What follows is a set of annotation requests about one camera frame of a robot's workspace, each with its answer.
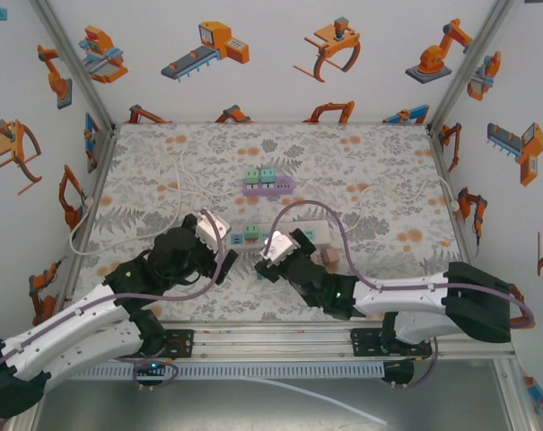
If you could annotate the pink USB charger plug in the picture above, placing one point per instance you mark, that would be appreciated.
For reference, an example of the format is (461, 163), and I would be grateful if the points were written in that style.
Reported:
(330, 257)
(317, 259)

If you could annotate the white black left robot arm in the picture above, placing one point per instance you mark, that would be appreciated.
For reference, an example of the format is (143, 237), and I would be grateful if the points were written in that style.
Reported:
(64, 341)

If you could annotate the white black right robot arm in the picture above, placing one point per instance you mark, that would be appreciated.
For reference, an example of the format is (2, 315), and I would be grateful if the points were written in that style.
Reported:
(410, 292)

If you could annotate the white multi-socket power strip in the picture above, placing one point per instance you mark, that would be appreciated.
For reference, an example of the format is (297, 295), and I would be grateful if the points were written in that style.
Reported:
(322, 229)

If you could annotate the teal USB charger plug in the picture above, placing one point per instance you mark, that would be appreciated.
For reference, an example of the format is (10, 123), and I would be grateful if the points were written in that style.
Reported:
(267, 175)
(265, 234)

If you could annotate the green USB charger plug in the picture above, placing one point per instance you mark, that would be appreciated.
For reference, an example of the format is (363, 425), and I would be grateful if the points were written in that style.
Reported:
(252, 177)
(251, 231)

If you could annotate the purple power strip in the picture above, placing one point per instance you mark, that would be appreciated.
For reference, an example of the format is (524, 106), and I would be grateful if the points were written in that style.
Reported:
(275, 189)

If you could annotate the floral patterned tablecloth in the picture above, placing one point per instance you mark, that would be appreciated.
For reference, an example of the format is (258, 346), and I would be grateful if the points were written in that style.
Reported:
(343, 157)

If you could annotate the white plastic tube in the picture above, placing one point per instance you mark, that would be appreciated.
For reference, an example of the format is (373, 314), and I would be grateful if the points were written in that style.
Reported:
(325, 398)

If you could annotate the aluminium mounting rail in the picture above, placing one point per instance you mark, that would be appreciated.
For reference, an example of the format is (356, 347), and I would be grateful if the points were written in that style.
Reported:
(271, 343)

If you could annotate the aluminium frame post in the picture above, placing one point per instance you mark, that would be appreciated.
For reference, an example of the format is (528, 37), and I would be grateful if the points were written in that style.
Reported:
(73, 63)
(473, 63)

